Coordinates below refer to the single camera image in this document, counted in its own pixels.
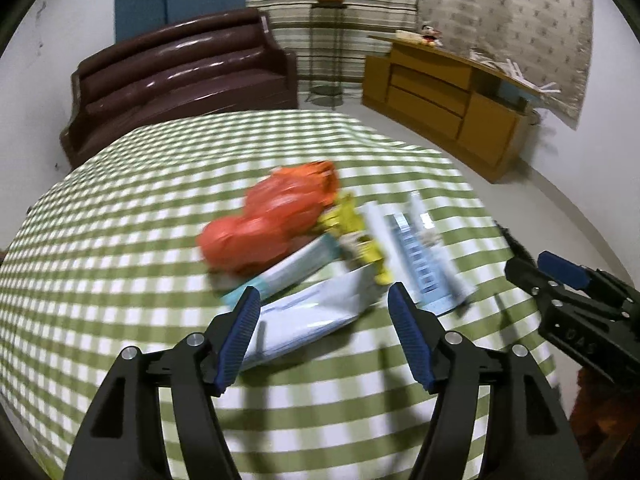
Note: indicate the dark brown leather sofa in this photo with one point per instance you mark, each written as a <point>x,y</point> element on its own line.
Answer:
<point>216,63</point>

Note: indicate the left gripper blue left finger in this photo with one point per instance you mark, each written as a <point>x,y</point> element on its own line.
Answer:
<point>232,333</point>

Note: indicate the striped curtain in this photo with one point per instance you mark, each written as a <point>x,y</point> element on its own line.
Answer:
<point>363,19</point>

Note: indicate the red plastic bag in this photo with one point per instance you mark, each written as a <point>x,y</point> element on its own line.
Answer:
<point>278,215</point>

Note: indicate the small toy figurine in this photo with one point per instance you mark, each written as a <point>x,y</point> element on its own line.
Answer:
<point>432,37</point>

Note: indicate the white milk powder pouch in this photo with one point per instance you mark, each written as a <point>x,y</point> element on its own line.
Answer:
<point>296,320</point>

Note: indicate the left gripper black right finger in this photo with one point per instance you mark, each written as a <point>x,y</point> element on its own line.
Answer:
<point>413,327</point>

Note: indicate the patterned beige wall cloth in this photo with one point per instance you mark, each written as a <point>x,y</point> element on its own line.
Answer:
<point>549,40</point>

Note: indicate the white flat sachet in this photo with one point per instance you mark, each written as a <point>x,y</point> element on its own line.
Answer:
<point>378,228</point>

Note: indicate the white router with antennas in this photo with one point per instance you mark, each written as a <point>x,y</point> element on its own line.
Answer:
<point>512,71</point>

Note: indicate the light blue tube box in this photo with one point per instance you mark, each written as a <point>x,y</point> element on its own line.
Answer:
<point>431,290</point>

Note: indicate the wooden sideboard cabinet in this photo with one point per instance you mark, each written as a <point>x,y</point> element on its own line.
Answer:
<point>472,112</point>

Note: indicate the black metal plant stand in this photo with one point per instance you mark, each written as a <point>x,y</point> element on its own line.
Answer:
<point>325,55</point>

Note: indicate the yellow crumpled wrapper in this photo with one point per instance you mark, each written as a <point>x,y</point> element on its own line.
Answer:
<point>345,223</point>

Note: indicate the teal white tube box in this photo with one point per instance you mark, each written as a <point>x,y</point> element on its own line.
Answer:
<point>289,271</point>

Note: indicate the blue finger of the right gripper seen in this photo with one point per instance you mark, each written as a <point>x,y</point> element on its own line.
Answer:
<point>563,271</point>

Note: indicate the green white checkered tablecloth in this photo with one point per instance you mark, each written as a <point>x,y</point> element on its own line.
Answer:
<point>158,234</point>

